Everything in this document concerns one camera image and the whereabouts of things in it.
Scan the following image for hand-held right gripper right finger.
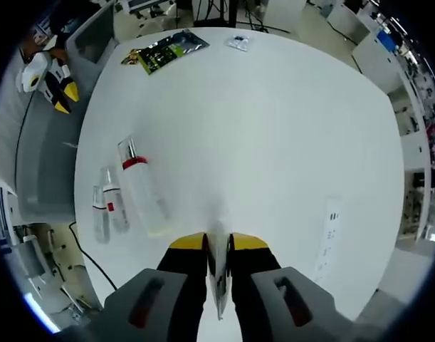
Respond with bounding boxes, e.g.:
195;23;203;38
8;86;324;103
228;232;338;342

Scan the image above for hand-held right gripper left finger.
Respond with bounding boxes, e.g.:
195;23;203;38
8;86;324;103
103;231;209;342

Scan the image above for silver foil packet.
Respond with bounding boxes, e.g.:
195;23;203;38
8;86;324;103
205;217;234;321

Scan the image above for gold foil packet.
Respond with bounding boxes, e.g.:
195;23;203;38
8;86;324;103
120;48;144;68

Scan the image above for tall red label skincare bottle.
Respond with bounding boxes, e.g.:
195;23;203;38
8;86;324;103
100;166;132;235

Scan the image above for short red label skincare bottle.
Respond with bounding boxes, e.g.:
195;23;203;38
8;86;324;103
91;184;112;245

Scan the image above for green foil packet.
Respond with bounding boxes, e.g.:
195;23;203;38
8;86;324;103
137;29;211;76

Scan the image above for red collar skincare bottle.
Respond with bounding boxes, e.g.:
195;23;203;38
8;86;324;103
116;136;172;239

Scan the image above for small clear packet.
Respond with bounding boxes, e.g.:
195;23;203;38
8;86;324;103
223;34;256;53

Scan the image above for white power strip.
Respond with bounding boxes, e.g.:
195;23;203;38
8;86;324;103
315;197;343;284

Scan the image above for white office counter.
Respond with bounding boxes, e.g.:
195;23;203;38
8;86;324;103
327;0;435;179

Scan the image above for black floor cable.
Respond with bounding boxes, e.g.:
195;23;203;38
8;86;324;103
68;219;119;290

